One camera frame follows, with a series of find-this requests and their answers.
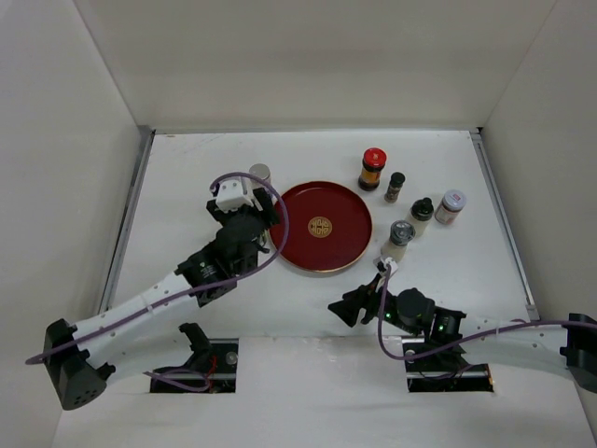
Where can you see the small black-lid pepper bottle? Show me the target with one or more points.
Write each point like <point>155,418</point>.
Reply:
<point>395,185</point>

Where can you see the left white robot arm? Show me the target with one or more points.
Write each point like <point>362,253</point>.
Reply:
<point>153,333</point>

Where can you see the right aluminium table rail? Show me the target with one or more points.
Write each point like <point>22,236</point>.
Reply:
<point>499,209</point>

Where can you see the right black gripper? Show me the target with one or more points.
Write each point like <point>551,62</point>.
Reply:
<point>364,297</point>

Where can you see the silver-lid white spice jar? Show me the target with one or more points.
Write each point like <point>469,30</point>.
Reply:
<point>262,171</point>

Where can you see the red round tray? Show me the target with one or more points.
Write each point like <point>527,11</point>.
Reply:
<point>330,227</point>

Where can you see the grey-cap white shaker bottle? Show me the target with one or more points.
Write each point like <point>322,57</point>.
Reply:
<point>401,234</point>

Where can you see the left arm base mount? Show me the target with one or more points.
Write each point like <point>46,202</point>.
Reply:
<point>210,368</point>

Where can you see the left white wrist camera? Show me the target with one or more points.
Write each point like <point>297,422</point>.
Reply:
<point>232,194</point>

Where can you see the black-cap white shaker bottle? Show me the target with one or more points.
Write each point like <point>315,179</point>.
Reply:
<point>420,214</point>

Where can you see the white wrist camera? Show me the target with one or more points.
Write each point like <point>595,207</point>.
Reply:
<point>386,266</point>
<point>232,194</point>

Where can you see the white-lid red-label jar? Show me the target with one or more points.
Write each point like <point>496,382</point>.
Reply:
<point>450,206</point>

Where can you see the aluminium table rail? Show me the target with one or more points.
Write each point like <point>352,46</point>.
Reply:
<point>499,209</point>
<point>138,174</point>

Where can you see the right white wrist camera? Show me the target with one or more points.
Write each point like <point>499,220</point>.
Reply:
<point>386,266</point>

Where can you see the red-lid dark sauce jar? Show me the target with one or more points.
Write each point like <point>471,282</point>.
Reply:
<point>373,162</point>

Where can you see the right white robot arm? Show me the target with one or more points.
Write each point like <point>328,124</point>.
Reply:
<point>450,341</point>

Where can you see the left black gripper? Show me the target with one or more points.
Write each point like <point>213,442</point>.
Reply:
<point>263,200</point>

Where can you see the left aluminium table rail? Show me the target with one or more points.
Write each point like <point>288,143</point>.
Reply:
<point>138,174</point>

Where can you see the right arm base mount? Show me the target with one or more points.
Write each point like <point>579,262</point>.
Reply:
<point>447,372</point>

